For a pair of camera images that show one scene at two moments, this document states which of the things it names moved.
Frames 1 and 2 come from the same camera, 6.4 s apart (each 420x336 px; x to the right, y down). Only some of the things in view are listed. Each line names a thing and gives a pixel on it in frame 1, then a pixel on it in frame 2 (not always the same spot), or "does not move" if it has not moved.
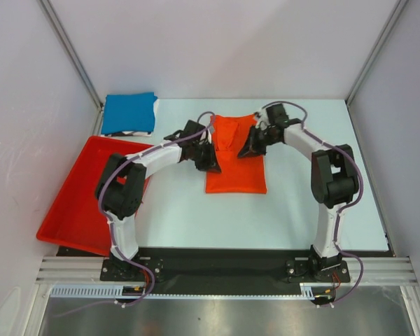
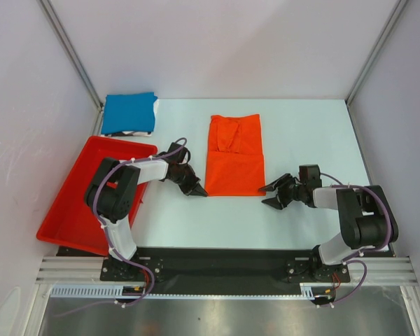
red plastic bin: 76,219 does not move
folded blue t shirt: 133,112 does not move
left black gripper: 210,164 -> 197,190
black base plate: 227,267 does not move
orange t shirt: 239,175 does not move
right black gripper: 252,148 -> 281,184
